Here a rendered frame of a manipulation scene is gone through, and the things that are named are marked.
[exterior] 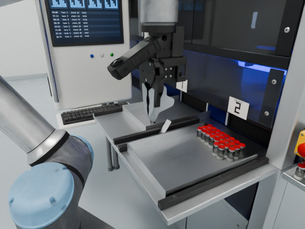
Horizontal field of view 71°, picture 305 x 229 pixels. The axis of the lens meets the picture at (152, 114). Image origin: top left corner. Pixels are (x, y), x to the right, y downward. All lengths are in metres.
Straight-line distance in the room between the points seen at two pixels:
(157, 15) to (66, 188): 0.37
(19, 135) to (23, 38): 5.34
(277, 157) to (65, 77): 1.10
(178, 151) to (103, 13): 0.90
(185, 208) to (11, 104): 0.47
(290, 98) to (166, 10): 0.43
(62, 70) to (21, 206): 0.97
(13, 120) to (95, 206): 1.36
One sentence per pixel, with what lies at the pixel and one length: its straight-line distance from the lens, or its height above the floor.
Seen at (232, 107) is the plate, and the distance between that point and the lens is 0.83.
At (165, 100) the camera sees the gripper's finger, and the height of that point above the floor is 1.14.
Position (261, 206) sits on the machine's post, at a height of 0.71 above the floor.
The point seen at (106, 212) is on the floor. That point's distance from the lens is 1.78.
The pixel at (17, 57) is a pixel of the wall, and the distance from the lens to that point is 5.91.
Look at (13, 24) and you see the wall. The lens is 5.85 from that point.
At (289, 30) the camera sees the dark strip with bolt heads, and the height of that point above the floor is 1.28.
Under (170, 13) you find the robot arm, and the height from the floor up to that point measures 1.32.
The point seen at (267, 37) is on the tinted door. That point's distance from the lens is 0.74.
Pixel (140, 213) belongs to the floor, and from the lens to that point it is 1.74.
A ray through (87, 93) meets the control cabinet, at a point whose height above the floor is 0.89.
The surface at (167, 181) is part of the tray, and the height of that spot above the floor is 0.88.
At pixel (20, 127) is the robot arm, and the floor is 1.09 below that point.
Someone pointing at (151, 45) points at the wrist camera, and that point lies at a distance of 0.44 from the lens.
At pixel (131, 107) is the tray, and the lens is 1.10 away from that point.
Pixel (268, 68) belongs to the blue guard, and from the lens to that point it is 0.73.
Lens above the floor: 1.31
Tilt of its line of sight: 24 degrees down
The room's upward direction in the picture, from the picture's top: straight up
